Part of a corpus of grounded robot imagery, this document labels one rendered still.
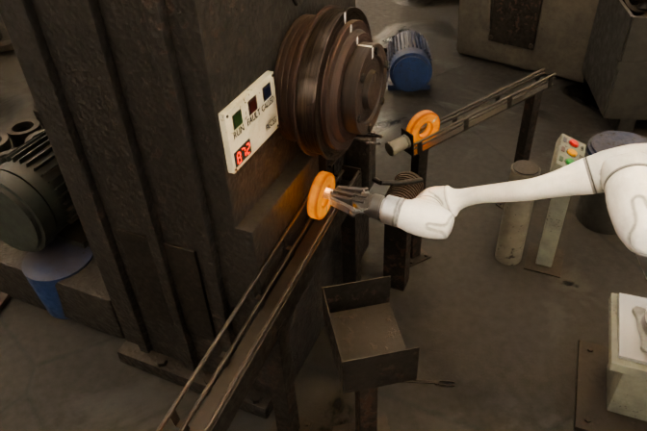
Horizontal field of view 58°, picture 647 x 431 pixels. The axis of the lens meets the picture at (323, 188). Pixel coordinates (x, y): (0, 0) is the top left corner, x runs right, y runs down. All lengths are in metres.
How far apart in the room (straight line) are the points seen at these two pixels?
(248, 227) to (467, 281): 1.34
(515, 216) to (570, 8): 2.02
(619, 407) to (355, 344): 1.08
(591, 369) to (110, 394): 1.85
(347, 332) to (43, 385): 1.37
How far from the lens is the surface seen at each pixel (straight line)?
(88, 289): 2.57
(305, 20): 1.79
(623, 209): 1.49
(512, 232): 2.72
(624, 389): 2.33
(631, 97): 3.86
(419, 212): 1.70
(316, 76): 1.61
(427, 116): 2.37
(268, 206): 1.73
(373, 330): 1.73
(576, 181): 1.63
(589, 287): 2.86
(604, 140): 3.04
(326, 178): 1.79
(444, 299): 2.65
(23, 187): 2.55
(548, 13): 4.39
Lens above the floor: 1.94
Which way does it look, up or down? 37 degrees down
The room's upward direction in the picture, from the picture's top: 3 degrees counter-clockwise
